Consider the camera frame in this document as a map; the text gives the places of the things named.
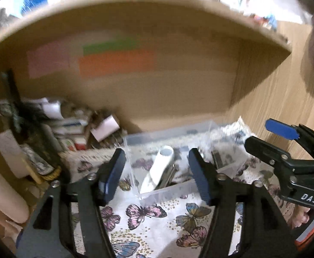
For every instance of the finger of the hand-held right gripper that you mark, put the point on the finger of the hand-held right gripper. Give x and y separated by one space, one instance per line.
267 150
280 129

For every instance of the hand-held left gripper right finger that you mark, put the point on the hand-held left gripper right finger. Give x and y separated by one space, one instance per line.
200 177

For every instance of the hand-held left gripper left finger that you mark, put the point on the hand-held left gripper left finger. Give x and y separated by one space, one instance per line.
114 172

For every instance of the small black plastic block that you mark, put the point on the small black plastic block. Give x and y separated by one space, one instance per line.
216 158

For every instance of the silver metal clip tool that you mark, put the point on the silver metal clip tool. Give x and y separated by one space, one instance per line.
170 173

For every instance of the clear plastic storage box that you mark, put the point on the clear plastic storage box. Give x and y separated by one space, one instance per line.
184 139

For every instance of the white tube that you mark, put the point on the white tube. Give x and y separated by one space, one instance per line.
158 169

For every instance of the person's right hand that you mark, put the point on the person's right hand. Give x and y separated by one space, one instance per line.
299 217

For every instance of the small pink box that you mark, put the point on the small pink box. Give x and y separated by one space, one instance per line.
104 127

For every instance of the butterfly print tablecloth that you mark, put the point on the butterfly print tablecloth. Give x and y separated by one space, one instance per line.
157 220

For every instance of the pile of papers and booklets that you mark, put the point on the pile of papers and booklets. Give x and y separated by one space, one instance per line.
71 125

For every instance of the wooden desk shelf unit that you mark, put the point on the wooden desk shelf unit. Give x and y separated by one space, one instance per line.
186 91

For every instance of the tall dark patterned bottle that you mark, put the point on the tall dark patterned bottle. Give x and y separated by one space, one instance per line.
33 129

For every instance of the white paper box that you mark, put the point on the white paper box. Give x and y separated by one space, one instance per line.
9 150

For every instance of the orange sticky note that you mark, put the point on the orange sticky note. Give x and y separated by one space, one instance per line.
116 64

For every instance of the cream cylindrical roll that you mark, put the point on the cream cylindrical roll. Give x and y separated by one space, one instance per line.
1 193

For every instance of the green sticky note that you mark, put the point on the green sticky note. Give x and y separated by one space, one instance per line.
110 45

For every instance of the pink sticky note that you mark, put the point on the pink sticky note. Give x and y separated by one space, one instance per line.
48 59

